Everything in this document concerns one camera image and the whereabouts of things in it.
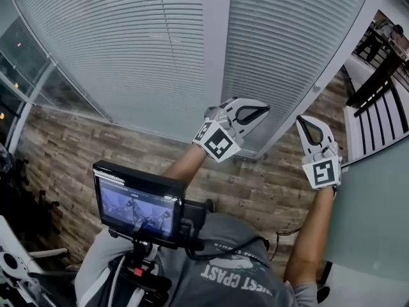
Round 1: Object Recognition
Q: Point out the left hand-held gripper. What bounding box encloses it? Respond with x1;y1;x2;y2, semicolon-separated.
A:
192;97;271;163

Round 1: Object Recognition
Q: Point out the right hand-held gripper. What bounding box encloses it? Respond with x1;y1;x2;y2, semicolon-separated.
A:
296;115;343;191

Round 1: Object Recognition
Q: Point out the window blind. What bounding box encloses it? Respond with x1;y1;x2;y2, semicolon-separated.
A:
6;0;205;140
220;0;374;153

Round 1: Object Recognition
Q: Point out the person's left forearm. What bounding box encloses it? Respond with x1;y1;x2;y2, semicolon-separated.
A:
161;144;208;180

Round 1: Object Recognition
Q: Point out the person's right forearm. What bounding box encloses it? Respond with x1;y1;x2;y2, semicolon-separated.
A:
283;187;336;284

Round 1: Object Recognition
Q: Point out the black slatted chair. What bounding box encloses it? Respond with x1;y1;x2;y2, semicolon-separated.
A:
344;52;409;159

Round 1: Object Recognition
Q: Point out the frosted glass door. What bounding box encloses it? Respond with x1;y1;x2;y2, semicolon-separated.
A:
319;153;409;281

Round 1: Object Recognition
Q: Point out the black box beside monitor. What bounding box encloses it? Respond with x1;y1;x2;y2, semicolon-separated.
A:
180;199;208;252

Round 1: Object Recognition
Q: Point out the grey printed t-shirt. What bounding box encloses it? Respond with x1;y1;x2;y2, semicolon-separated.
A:
75;212;320;307

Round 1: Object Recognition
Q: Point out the black chest-mounted monitor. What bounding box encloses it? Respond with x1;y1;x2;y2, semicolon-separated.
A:
92;160;186;249

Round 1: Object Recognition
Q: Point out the clear glass partition panel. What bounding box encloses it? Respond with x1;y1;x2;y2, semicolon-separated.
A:
0;11;112;124

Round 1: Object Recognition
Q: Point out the black office chair base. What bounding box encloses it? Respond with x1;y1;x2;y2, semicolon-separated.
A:
9;158;61;236

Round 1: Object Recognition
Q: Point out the white desk leg bar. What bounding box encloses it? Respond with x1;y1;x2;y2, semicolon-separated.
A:
31;247;68;258

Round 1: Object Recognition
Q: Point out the clear plastic bag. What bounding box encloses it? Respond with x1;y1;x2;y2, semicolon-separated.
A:
0;144;15;174

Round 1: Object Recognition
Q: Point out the white desk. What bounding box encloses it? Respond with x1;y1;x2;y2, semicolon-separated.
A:
0;214;45;307

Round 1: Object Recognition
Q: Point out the white round device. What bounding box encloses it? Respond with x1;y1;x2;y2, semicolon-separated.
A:
0;251;20;278

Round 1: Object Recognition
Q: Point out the white angled window frame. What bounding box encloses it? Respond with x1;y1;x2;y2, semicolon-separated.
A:
255;0;396;159

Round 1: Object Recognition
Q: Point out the white window frame post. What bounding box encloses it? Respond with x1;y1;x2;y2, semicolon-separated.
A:
200;0;233;143

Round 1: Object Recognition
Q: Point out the thin black cable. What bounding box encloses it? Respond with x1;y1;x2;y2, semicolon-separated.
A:
274;227;303;262

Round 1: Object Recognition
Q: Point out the black glass door bracket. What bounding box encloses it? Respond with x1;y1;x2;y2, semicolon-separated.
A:
316;260;333;300

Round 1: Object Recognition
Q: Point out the black monitor mount rig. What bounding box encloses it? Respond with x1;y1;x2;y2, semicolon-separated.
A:
108;228;173;300

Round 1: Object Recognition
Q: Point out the white cable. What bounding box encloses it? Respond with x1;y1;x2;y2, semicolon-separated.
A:
110;254;127;307

